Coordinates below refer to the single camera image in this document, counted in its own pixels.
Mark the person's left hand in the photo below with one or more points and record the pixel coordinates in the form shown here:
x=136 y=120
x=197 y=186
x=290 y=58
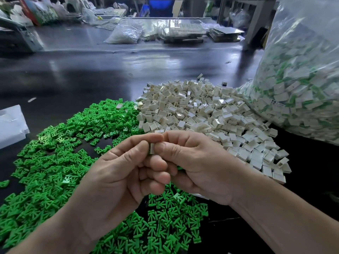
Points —
x=119 y=185

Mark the person's right hand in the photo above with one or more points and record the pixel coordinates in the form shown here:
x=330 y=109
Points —
x=204 y=164

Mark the pile of white plastic caps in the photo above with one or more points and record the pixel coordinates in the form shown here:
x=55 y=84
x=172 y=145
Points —
x=209 y=105

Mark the pile of green plastic clips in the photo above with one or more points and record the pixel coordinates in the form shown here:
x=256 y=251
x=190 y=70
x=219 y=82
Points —
x=45 y=161

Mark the clear plastic bag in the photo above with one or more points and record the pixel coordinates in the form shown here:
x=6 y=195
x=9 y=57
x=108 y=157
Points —
x=299 y=90

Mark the person's left forearm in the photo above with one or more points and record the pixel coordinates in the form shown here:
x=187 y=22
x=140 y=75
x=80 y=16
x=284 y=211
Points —
x=45 y=239

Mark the person's right forearm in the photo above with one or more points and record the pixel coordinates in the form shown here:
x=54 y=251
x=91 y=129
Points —
x=286 y=224

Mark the small green plastic part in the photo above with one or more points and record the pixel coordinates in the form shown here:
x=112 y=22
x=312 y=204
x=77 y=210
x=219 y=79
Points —
x=4 y=183

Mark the small clear bag of parts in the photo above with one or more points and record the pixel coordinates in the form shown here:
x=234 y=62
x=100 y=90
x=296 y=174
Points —
x=123 y=34

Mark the stack of clear flat bags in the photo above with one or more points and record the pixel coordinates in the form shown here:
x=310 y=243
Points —
x=13 y=127

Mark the dark flat tray stack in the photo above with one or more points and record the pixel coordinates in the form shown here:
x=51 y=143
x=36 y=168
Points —
x=226 y=34

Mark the blue crate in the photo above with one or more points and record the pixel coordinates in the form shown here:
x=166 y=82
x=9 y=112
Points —
x=159 y=8

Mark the grey heat sealer machine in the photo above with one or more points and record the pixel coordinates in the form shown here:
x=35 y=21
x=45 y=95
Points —
x=20 y=35

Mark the grey metal slanted post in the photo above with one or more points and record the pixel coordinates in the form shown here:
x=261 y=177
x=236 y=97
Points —
x=259 y=18

